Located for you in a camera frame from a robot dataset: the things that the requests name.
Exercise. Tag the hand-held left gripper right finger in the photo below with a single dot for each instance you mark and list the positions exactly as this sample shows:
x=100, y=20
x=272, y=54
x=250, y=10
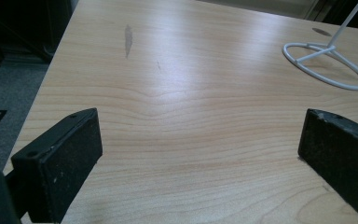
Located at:
x=338, y=152

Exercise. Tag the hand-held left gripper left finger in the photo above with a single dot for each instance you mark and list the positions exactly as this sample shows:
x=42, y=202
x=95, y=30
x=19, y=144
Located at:
x=59, y=161

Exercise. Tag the dark furniture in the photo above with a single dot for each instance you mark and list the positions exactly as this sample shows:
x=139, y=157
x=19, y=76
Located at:
x=21, y=28

